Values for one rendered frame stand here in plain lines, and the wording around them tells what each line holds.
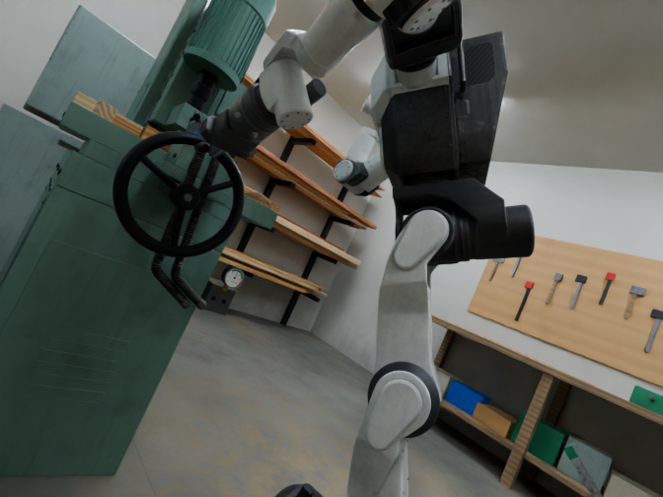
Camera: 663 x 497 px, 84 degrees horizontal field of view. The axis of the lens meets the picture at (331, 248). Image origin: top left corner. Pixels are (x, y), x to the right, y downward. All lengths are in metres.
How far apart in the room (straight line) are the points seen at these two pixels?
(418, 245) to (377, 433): 0.38
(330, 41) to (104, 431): 1.13
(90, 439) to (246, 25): 1.26
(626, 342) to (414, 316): 2.93
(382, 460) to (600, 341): 2.99
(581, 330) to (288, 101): 3.31
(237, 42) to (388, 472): 1.18
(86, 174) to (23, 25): 2.63
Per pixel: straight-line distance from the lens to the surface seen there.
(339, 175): 1.24
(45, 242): 1.09
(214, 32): 1.28
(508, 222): 0.84
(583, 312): 3.71
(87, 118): 1.07
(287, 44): 0.67
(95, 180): 1.07
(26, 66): 3.60
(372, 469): 0.84
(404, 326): 0.81
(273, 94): 0.69
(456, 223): 0.83
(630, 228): 3.92
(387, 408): 0.78
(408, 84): 0.90
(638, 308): 3.69
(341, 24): 0.59
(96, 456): 1.35
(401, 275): 0.79
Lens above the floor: 0.78
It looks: 4 degrees up
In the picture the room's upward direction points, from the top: 25 degrees clockwise
